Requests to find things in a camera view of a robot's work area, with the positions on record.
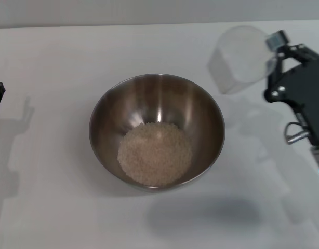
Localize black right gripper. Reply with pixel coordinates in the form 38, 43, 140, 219
262, 30, 319, 146

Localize clear plastic measuring cup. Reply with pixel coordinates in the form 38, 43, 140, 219
207, 25, 279, 94

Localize stainless steel mixing bowl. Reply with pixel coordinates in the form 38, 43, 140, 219
88, 73, 226, 193

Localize white rice grains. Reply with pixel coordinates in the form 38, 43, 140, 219
117, 122, 193, 187

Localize grey right arm cable connector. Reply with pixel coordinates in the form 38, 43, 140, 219
284, 121, 312, 145

